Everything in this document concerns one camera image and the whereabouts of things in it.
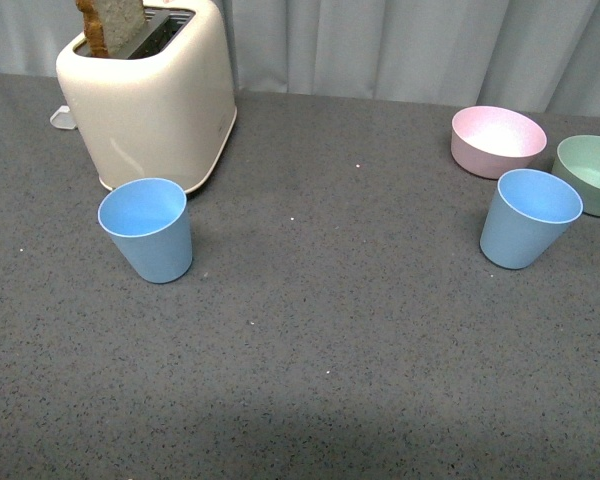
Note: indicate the pink bowl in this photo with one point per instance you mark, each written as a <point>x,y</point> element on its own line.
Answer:
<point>489,141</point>

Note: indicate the white toaster lever knob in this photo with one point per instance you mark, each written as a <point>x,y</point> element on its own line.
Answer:
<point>63,119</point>

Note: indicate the slice of toast bread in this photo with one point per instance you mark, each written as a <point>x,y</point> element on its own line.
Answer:
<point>109,25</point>

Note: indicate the blue cup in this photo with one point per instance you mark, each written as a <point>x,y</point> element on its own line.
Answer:
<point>529,211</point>
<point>148,221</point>

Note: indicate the green bowl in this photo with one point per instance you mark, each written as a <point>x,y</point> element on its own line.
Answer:
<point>578,163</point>

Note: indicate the cream white toaster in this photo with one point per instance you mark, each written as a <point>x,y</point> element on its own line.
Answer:
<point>168,110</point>

